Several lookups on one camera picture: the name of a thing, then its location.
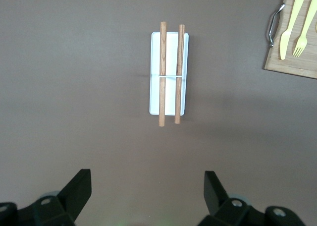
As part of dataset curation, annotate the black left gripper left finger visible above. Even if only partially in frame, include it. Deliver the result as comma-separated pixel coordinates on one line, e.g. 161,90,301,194
0,169,93,226

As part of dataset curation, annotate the wooden rod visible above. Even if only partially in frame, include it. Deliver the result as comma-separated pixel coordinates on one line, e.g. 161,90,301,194
174,24,186,124
158,21,168,127

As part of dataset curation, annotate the white rectangular tray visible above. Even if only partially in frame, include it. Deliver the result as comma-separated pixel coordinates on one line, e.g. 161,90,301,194
149,31,190,116

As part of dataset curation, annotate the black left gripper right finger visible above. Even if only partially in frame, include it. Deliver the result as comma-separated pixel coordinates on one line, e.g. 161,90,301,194
198,170,307,226

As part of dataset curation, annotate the yellow plastic fork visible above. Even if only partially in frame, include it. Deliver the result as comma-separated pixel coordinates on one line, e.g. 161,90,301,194
292,0,317,57

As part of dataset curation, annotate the yellow plastic knife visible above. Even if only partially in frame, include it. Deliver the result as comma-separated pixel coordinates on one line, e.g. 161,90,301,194
279,0,306,60

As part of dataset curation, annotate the bamboo cutting board metal handle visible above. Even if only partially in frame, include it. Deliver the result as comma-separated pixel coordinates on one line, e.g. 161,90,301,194
263,0,317,79

